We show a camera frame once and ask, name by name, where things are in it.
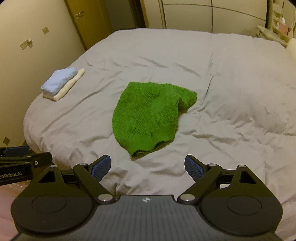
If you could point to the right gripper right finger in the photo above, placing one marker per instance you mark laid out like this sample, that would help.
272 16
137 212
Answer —
205 177

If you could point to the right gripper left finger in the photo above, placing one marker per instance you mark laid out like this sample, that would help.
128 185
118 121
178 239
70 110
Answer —
89 177

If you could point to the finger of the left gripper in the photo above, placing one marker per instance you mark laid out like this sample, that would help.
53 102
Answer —
15 151
26 162

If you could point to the green knitted vest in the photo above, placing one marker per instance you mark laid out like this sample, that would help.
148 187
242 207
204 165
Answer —
146 115

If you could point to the white duvet cover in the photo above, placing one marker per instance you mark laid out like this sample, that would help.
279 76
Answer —
244 113

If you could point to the folded cream garment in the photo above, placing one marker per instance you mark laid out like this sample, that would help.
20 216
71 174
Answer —
64 90

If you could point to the folded light blue garment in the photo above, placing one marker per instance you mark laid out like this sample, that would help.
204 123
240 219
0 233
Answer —
57 80

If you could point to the wooden room door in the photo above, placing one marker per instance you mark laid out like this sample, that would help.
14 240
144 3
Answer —
91 20

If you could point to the cream bed pillow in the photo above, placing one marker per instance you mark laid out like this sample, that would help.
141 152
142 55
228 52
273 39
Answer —
291 49

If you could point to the white bedside table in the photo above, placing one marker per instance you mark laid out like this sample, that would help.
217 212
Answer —
272 35

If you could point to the white panelled wardrobe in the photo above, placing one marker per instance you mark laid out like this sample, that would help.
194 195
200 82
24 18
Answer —
224 16

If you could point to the pink storage box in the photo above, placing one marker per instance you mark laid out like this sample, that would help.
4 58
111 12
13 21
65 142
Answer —
282 28

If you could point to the wall switch plate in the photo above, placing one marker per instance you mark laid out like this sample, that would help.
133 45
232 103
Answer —
26 43

